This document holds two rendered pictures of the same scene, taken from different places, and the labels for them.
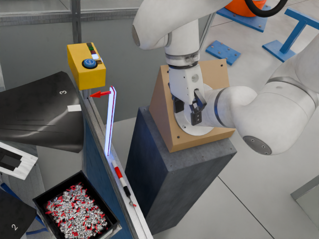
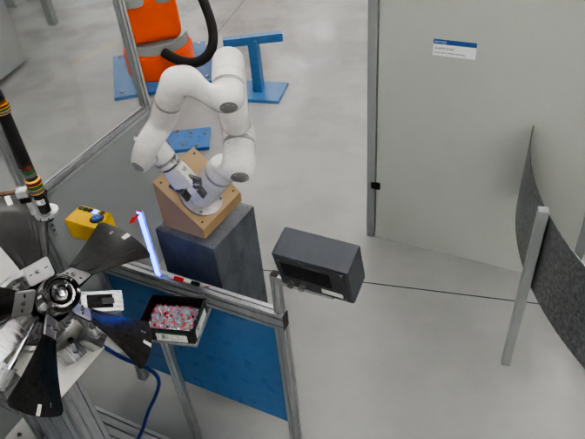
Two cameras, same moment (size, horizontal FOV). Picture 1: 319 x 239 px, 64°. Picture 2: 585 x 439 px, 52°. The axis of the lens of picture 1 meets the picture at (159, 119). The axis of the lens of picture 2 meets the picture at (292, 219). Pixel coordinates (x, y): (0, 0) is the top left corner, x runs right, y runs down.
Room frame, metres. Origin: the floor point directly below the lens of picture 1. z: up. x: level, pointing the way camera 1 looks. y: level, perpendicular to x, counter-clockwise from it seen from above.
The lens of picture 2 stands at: (-1.32, 0.23, 2.49)
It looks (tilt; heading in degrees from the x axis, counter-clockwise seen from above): 40 degrees down; 340
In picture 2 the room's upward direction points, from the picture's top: 6 degrees counter-clockwise
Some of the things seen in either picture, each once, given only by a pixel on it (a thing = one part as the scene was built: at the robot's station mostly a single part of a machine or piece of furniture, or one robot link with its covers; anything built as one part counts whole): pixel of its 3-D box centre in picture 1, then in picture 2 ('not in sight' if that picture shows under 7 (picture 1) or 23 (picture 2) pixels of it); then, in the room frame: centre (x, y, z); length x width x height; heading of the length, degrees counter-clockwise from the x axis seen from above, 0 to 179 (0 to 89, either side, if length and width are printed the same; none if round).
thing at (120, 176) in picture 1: (120, 178); (184, 280); (0.40, 0.06, 0.87); 0.14 x 0.01 x 0.01; 42
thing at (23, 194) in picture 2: not in sight; (37, 201); (0.25, 0.42, 1.49); 0.09 x 0.07 x 0.10; 75
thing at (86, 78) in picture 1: (86, 67); (91, 226); (0.71, 0.33, 1.02); 0.16 x 0.10 x 0.11; 40
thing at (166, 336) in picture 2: (77, 214); (173, 318); (0.25, 0.15, 0.84); 0.22 x 0.17 x 0.07; 56
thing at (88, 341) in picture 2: not in sight; (91, 338); (0.23, 0.43, 0.91); 0.12 x 0.08 x 0.12; 40
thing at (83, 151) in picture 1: (85, 148); (124, 327); (0.74, 0.35, 0.39); 0.04 x 0.04 x 0.78; 40
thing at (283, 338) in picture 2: not in sight; (289, 387); (0.08, -0.21, 0.39); 0.04 x 0.04 x 0.78; 40
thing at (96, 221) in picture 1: (77, 216); (174, 320); (0.24, 0.15, 0.84); 0.19 x 0.14 x 0.04; 56
